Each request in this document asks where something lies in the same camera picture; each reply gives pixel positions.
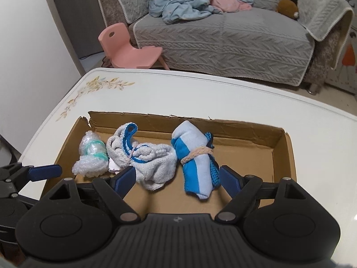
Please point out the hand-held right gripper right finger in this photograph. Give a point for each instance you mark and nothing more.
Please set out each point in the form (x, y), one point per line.
(230, 181)

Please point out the bubble wrap bundle green band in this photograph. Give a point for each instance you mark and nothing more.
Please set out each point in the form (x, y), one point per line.
(89, 167)

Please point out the grey sock bundle blue trim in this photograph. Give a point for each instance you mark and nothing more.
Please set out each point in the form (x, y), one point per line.
(159, 167)

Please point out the pink plastic chair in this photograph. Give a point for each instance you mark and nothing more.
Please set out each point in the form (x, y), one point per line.
(131, 54)

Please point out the brown plush toy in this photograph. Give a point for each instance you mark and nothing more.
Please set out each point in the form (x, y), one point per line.
(286, 7)

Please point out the grey quilted sofa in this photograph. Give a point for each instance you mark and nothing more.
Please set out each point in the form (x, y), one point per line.
(223, 47)

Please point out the brown cardboard box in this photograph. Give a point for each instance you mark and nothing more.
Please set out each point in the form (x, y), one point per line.
(245, 156)

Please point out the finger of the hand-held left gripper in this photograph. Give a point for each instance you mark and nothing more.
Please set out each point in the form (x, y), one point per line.
(44, 170)

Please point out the light blue blanket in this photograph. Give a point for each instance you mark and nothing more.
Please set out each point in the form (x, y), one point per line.
(178, 5)

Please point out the blue striped sock bundle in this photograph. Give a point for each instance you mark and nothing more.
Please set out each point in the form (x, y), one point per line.
(195, 139)

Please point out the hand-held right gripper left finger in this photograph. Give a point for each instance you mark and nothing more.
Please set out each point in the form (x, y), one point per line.
(125, 178)

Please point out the pink cloth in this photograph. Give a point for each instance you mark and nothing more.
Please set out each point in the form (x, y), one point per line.
(228, 4)

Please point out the dark wooden door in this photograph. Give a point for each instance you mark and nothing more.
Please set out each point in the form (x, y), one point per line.
(72, 11)

